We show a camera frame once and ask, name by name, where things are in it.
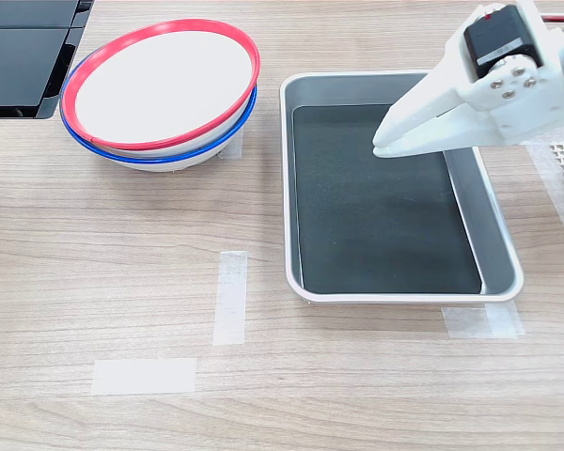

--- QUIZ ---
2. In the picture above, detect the red-rimmed white plate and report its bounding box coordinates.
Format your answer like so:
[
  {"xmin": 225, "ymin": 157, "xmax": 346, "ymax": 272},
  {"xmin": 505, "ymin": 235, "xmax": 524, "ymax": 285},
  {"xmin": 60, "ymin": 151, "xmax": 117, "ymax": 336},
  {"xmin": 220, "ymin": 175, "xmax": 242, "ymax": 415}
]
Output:
[{"xmin": 59, "ymin": 18, "xmax": 261, "ymax": 151}]

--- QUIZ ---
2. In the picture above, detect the black tray mat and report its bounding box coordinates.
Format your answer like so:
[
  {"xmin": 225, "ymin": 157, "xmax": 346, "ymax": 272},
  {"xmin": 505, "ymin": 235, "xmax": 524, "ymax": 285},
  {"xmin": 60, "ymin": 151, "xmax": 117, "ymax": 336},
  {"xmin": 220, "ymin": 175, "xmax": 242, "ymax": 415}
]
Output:
[{"xmin": 290, "ymin": 103, "xmax": 483, "ymax": 296}]

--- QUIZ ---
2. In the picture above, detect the black glossy panel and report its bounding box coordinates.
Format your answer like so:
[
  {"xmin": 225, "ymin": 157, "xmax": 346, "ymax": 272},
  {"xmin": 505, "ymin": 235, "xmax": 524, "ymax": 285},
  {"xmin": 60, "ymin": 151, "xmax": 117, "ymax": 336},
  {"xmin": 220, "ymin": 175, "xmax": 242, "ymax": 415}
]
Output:
[
  {"xmin": 0, "ymin": 0, "xmax": 96, "ymax": 29},
  {"xmin": 0, "ymin": 26, "xmax": 86, "ymax": 120}
]

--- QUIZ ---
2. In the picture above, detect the steel tray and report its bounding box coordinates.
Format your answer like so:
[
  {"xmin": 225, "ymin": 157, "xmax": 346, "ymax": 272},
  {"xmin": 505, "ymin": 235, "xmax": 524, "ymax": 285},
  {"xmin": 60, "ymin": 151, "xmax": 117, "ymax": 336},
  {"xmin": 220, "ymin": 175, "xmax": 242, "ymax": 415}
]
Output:
[{"xmin": 279, "ymin": 70, "xmax": 525, "ymax": 304}]

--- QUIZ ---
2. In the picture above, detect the translucent tape strip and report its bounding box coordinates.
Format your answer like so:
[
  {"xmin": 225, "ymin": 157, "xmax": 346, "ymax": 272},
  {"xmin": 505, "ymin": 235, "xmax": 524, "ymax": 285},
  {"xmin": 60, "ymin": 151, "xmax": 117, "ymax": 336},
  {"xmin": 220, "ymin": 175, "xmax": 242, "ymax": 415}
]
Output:
[
  {"xmin": 217, "ymin": 127, "xmax": 245, "ymax": 162},
  {"xmin": 211, "ymin": 250, "xmax": 249, "ymax": 347},
  {"xmin": 90, "ymin": 357, "xmax": 198, "ymax": 397},
  {"xmin": 441, "ymin": 302, "xmax": 526, "ymax": 340}
]

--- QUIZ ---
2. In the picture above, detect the blue-rimmed white plate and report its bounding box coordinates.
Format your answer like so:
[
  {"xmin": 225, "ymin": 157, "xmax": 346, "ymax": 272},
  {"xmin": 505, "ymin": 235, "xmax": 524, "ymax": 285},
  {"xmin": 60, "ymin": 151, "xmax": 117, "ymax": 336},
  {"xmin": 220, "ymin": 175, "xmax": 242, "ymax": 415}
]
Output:
[{"xmin": 59, "ymin": 50, "xmax": 259, "ymax": 174}]

